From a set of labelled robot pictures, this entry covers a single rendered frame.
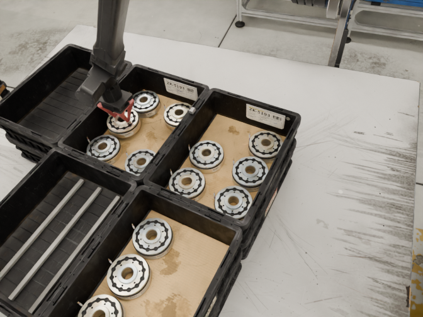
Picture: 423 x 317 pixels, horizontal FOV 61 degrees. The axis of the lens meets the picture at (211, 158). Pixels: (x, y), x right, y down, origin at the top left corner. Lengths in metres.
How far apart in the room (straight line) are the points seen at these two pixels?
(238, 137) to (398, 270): 0.58
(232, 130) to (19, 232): 0.68
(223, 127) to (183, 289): 0.52
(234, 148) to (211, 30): 2.05
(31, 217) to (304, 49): 2.27
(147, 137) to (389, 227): 0.78
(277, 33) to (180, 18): 0.83
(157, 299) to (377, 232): 0.65
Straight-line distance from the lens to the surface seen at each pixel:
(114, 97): 1.09
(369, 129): 1.40
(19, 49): 3.44
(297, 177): 1.22
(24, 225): 1.14
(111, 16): 0.79
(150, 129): 1.20
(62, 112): 1.37
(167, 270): 0.94
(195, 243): 0.96
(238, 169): 1.02
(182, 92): 1.23
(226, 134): 1.15
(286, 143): 1.00
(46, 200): 1.15
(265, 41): 2.94
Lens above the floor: 1.70
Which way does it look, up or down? 53 degrees down
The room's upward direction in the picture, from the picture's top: 7 degrees counter-clockwise
